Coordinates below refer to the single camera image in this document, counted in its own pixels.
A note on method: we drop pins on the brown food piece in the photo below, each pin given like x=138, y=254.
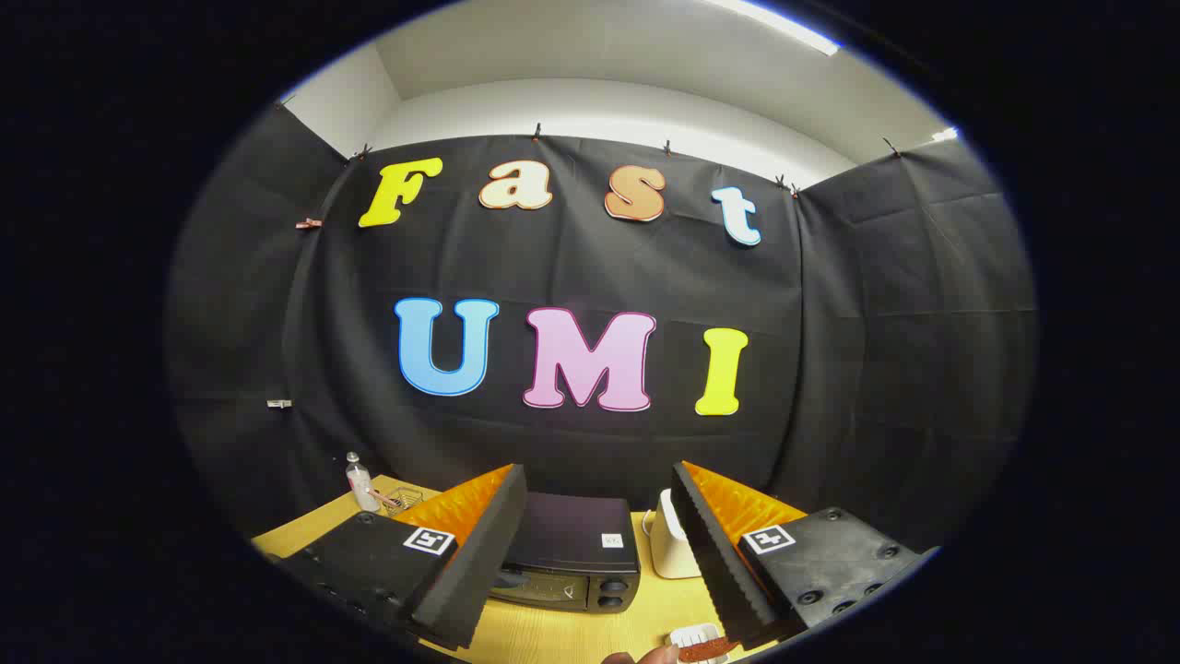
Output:
x=705, y=651

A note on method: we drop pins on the black backdrop cloth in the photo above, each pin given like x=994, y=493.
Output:
x=590, y=258

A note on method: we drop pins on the black toaster oven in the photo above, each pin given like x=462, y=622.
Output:
x=572, y=535

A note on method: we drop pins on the small ceiling light panel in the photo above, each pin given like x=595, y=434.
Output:
x=945, y=135

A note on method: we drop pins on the white toaster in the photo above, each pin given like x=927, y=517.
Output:
x=668, y=553

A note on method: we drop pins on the white ribbed dish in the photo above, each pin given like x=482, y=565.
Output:
x=691, y=635

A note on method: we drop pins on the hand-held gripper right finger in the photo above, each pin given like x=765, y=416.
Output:
x=714, y=563

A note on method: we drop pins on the pink striped stick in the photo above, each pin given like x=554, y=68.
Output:
x=380, y=498

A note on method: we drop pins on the clear plastic bottle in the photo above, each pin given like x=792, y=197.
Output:
x=361, y=489

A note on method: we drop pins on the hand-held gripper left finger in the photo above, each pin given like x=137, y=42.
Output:
x=479, y=563

